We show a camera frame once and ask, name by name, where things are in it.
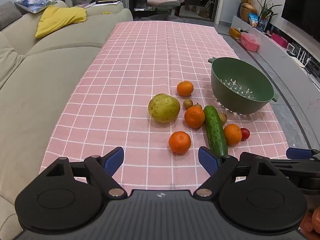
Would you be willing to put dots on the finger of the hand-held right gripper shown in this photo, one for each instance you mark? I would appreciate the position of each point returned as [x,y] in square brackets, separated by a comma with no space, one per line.
[295,170]
[297,153]

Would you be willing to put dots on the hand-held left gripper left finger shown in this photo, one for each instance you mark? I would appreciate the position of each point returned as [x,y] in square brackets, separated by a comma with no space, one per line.
[113,161]

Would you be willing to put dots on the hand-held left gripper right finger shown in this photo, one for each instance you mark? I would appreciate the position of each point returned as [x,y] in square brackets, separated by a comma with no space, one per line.
[207,160]

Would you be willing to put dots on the orange mandarin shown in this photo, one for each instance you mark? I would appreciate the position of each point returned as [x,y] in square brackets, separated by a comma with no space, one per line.
[179,142]
[232,134]
[194,117]
[185,88]

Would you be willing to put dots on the green pear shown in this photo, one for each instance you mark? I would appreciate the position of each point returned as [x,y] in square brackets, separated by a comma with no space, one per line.
[163,108]

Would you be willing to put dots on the green colander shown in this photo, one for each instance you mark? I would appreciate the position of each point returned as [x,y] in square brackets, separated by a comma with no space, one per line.
[241,85]

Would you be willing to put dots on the person's right hand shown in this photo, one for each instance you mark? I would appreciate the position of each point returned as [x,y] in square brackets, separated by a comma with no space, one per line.
[315,218]

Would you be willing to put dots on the green cucumber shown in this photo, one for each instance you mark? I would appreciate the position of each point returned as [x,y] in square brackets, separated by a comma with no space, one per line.
[215,130]

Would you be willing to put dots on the small kiwi behind cucumber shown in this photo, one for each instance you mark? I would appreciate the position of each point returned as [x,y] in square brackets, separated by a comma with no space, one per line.
[223,118]

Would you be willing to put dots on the red cherry tomato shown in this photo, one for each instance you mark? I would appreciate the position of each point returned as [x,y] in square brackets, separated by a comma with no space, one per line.
[245,134]

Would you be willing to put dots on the white television console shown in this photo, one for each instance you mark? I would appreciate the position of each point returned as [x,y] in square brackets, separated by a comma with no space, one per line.
[280,62]

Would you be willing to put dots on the white router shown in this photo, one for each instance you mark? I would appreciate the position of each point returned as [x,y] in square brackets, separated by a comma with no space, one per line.
[301,60]

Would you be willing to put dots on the pink checked tablecloth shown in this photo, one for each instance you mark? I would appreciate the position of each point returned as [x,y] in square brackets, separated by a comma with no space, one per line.
[140,62]

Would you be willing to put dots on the small white clock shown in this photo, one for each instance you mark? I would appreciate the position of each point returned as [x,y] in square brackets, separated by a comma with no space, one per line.
[290,47]

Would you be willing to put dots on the beige sofa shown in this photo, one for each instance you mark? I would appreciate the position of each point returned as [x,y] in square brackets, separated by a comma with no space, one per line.
[37,80]

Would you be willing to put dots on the small pink box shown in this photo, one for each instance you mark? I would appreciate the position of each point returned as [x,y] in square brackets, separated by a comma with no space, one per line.
[280,40]

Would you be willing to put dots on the pink storage box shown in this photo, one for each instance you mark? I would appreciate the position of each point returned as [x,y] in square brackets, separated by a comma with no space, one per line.
[249,42]

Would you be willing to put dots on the orange box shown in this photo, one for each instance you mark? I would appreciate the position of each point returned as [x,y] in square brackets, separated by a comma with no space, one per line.
[235,33]

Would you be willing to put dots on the blue snack bag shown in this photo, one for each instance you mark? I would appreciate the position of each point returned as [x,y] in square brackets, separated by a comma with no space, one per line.
[254,20]

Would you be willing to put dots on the green potted plant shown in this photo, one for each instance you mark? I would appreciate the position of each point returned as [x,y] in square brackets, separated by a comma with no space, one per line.
[268,11]

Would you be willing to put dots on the brown round vase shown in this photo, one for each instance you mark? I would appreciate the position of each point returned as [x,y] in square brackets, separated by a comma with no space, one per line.
[248,11]

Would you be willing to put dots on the black television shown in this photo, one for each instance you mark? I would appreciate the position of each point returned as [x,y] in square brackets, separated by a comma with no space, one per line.
[303,2]

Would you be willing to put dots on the yellow pillow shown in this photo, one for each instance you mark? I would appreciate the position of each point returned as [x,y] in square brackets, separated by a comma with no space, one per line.
[58,20]

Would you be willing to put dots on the blue printed pillow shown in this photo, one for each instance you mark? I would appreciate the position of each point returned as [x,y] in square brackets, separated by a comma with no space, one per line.
[35,2]

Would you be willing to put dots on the grey cushion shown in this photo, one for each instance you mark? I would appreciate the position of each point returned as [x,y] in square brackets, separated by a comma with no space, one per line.
[8,15]

